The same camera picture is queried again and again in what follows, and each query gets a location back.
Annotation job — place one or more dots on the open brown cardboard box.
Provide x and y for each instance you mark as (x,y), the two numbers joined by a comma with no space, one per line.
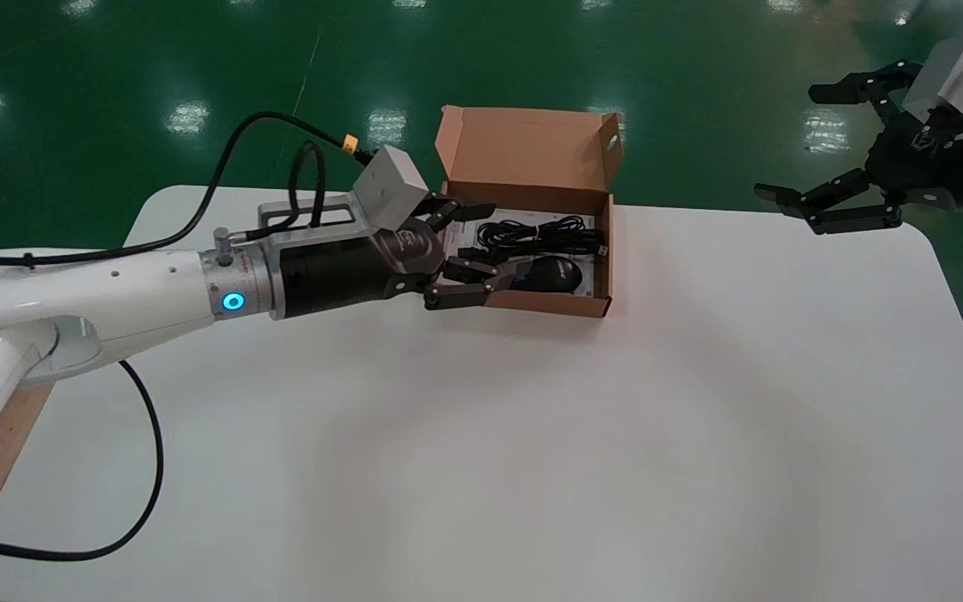
(532,146)

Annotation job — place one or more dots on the black computer mouse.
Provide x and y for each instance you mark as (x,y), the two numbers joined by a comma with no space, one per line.
(555,274)

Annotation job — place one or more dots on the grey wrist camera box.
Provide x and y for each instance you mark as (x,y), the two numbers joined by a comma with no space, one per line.
(389,188)
(950,71)

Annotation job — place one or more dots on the white printed manual sheet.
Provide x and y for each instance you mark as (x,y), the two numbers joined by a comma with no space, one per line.
(589,276)

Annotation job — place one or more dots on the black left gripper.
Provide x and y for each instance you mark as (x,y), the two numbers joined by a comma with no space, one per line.
(410,255)

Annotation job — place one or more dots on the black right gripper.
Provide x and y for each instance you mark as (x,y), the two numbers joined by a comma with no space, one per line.
(916,159)

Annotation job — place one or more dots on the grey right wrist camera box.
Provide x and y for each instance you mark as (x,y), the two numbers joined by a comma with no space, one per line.
(950,71)

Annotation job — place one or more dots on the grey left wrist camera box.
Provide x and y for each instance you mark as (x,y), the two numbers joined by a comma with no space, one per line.
(389,188)

